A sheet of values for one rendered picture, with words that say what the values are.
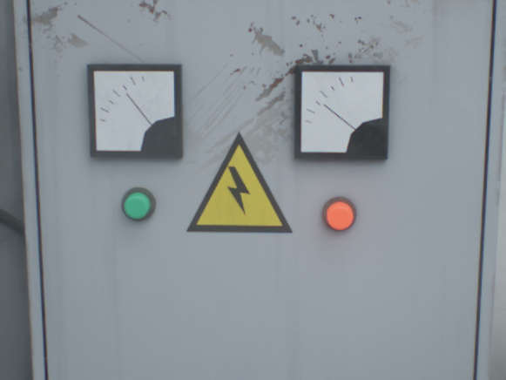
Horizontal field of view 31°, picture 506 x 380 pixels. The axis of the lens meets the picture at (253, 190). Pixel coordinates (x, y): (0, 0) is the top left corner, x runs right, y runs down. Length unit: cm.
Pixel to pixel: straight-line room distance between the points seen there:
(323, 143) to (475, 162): 13
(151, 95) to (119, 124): 4
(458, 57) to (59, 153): 35
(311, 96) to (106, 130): 18
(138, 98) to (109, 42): 5
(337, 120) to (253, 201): 10
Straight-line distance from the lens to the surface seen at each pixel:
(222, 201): 81
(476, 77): 81
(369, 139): 80
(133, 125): 80
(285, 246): 82
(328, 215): 80
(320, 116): 79
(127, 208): 81
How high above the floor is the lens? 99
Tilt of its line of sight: 12 degrees down
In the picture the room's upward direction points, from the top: straight up
